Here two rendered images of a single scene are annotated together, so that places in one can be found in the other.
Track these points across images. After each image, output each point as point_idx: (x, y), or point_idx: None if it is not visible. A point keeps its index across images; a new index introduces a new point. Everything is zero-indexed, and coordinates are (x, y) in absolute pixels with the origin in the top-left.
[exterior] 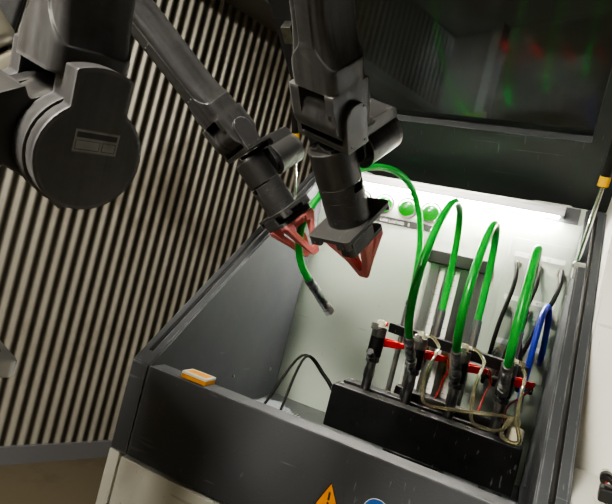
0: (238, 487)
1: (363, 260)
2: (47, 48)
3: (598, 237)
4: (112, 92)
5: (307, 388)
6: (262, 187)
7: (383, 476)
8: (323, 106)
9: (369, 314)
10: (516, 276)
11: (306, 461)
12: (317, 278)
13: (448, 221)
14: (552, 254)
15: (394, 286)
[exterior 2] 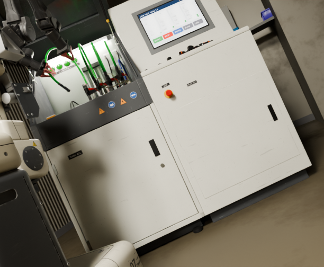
0: (81, 127)
1: (71, 54)
2: (17, 16)
3: (117, 37)
4: (28, 19)
5: None
6: (30, 63)
7: (107, 96)
8: (45, 20)
9: (78, 98)
10: (107, 58)
11: (91, 108)
12: (55, 101)
13: (80, 59)
14: (111, 49)
15: (79, 86)
